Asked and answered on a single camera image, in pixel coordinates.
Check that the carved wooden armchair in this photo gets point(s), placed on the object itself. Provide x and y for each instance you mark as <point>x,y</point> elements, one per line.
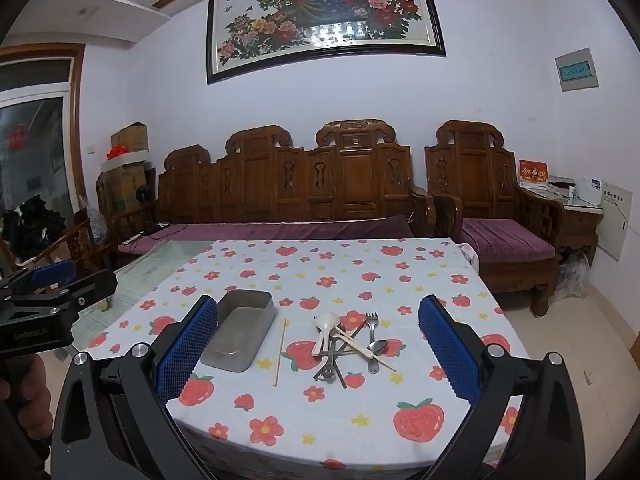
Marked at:
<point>475,170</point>

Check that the wooden side table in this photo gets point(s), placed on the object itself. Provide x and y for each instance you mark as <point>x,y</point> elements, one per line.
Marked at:
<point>580,230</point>

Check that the brown cardboard box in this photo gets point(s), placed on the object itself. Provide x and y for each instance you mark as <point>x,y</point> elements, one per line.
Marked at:
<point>130,137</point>

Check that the red paper door decoration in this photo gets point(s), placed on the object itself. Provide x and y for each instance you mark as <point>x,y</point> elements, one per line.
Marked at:
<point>17,137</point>

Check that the large white plastic spoon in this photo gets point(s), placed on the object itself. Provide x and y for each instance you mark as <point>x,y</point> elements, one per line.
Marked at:
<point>327,321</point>

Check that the framed peacock flower painting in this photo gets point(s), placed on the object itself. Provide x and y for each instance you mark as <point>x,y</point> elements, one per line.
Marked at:
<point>325,15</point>

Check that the white wall distribution cabinet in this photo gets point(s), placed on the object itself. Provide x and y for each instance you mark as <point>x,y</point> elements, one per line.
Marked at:
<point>615,220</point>

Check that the small metal spoon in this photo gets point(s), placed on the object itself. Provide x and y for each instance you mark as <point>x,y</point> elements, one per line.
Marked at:
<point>378,346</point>

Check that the metal rectangular tray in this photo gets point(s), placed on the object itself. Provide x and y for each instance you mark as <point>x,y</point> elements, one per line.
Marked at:
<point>240,330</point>

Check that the wooden framed glass door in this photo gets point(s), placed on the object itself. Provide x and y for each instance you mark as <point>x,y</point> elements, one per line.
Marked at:
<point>75,110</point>

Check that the wooden side chair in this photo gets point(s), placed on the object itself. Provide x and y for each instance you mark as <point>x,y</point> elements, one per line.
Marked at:
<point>80,247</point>

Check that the large printed cardboard box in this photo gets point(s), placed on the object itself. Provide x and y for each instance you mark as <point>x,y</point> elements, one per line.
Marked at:
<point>122,190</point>

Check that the red gift box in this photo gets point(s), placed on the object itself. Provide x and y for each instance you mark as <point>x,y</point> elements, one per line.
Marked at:
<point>532,172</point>

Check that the red plastic bag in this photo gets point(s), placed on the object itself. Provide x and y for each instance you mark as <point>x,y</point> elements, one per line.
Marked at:
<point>117,152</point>

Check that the large metal spoon black end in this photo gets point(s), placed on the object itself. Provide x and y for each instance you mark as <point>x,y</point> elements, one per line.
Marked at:
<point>326,371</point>

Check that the purple armchair cushion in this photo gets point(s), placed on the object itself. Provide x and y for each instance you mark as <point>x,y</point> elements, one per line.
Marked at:
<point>500,240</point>

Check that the clear plastic bag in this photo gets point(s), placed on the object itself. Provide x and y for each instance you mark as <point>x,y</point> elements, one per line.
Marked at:
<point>572,275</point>

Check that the long purple sofa cushion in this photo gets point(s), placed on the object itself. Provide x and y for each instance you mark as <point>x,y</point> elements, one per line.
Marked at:
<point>280,230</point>

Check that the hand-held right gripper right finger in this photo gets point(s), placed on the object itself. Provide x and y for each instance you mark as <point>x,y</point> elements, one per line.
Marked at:
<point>450,355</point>

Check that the small black fan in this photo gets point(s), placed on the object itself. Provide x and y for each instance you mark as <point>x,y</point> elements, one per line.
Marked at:
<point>144,194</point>

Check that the grey wall electrical panel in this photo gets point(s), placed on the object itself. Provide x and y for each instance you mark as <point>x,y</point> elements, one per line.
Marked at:
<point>577,70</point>

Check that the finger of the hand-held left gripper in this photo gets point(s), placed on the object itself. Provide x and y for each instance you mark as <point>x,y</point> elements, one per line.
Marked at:
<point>90,286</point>
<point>52,274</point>

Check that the small white spoon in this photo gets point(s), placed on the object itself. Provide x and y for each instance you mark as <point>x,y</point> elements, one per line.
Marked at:
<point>336,336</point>

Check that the person's left hand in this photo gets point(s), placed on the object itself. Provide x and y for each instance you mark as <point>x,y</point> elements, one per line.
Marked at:
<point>30,385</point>

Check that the wooden chopstick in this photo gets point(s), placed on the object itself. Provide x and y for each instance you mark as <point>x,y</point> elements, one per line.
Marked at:
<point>279,355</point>
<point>380,361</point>

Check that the carved wooden sofa bench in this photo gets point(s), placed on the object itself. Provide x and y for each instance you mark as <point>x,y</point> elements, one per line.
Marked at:
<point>260,180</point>

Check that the dark cloth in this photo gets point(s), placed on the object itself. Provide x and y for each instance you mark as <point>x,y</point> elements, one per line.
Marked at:
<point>30,225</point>

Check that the white tabletop appliance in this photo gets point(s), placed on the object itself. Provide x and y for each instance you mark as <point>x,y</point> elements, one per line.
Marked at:
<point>592,190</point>

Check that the strawberry print tablecloth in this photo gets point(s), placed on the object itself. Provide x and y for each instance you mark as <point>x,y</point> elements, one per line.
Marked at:
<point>350,410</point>

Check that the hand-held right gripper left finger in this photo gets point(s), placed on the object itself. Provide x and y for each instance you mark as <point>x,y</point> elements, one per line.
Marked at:
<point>187,347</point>

